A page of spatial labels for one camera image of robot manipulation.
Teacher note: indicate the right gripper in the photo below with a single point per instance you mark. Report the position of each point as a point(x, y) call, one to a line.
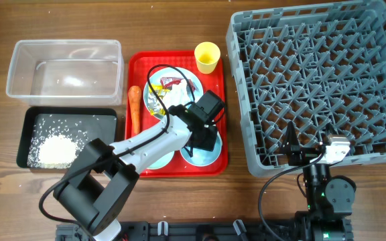
point(291, 146)

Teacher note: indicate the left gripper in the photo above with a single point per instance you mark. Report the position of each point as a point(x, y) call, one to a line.
point(205, 141)

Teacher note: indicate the white tissue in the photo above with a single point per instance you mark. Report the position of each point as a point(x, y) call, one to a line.
point(177, 95)

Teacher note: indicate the green bowl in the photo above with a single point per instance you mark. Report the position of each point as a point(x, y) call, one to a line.
point(162, 162)

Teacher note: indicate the orange carrot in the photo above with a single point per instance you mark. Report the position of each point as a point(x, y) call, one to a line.
point(134, 96)

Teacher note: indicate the white rice pile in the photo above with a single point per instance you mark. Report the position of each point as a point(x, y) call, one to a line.
point(56, 140)

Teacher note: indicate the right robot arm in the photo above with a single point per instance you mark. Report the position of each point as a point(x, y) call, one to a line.
point(329, 198)

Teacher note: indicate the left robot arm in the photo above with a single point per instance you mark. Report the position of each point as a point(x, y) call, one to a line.
point(97, 185)

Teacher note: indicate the grey dishwasher rack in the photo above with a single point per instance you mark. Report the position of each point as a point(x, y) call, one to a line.
point(314, 66)

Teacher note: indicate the blue bowl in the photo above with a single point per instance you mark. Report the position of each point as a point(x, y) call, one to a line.
point(202, 158)

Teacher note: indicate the yellow silver foil wrapper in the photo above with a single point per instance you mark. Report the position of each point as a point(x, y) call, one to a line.
point(152, 102)

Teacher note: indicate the light blue plate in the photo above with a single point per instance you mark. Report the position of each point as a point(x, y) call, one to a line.
point(170, 72)

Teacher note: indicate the red snack wrapper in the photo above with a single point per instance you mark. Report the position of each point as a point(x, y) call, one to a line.
point(168, 82)

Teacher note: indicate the red plastic tray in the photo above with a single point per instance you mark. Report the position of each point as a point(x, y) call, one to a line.
point(139, 66)

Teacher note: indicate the yellow plastic cup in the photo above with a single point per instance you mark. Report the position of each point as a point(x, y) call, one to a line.
point(207, 55)

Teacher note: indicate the black plastic tray bin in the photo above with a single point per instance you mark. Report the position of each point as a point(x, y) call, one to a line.
point(99, 122)

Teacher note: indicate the clear plastic bin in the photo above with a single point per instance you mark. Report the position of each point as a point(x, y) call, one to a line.
point(67, 72)

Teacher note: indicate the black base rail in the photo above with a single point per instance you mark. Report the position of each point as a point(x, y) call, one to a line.
point(237, 230)

